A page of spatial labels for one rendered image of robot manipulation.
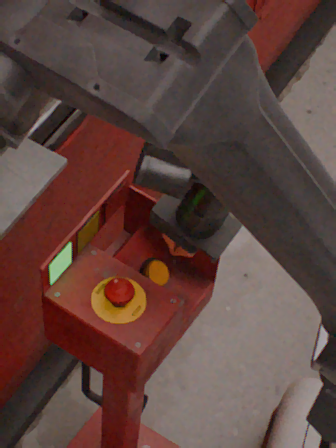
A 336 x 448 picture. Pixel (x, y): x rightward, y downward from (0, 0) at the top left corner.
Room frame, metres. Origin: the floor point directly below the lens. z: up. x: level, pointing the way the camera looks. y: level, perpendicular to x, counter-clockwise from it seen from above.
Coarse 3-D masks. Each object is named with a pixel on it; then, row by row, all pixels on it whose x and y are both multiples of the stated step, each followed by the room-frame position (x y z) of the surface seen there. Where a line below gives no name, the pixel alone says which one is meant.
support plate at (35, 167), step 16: (32, 144) 0.70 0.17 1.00; (0, 160) 0.67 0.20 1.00; (16, 160) 0.68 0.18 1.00; (32, 160) 0.68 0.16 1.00; (48, 160) 0.68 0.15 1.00; (64, 160) 0.68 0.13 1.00; (0, 176) 0.65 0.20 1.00; (16, 176) 0.65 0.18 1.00; (32, 176) 0.66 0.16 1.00; (48, 176) 0.66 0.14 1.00; (0, 192) 0.63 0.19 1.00; (16, 192) 0.63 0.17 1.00; (32, 192) 0.63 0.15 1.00; (0, 208) 0.60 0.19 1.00; (16, 208) 0.61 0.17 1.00; (0, 224) 0.58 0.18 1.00; (0, 240) 0.57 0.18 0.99
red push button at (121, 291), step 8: (112, 280) 0.65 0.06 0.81; (120, 280) 0.66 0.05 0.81; (128, 280) 0.66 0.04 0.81; (104, 288) 0.64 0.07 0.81; (112, 288) 0.64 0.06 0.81; (120, 288) 0.64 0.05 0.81; (128, 288) 0.65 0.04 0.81; (112, 296) 0.63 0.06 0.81; (120, 296) 0.63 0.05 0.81; (128, 296) 0.63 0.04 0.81; (112, 304) 0.63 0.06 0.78; (120, 304) 0.63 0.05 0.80
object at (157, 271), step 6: (150, 264) 0.74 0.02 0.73; (156, 264) 0.74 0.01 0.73; (162, 264) 0.74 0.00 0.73; (144, 270) 0.73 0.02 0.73; (150, 270) 0.73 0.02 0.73; (156, 270) 0.73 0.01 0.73; (162, 270) 0.74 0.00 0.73; (150, 276) 0.72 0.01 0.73; (156, 276) 0.72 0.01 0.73; (162, 276) 0.73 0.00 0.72; (168, 276) 0.73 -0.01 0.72; (156, 282) 0.72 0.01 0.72; (162, 282) 0.72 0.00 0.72
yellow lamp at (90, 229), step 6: (96, 216) 0.74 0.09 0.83; (90, 222) 0.73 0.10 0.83; (96, 222) 0.74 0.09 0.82; (84, 228) 0.71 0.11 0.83; (90, 228) 0.73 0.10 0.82; (96, 228) 0.74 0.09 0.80; (78, 234) 0.70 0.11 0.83; (84, 234) 0.71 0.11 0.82; (90, 234) 0.73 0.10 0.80; (78, 240) 0.70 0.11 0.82; (84, 240) 0.71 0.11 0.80; (78, 246) 0.70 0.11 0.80; (84, 246) 0.71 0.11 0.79; (78, 252) 0.70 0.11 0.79
